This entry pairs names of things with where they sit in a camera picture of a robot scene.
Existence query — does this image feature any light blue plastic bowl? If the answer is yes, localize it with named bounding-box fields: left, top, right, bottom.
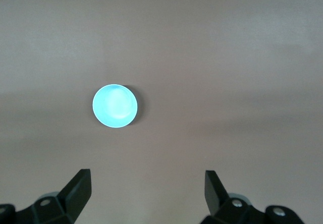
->
left=92, top=84, right=138, bottom=128

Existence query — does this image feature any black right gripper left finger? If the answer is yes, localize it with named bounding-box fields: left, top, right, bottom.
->
left=0, top=169, right=92, bottom=224

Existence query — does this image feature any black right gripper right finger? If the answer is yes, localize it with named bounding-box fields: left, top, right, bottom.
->
left=201, top=170, right=307, bottom=224

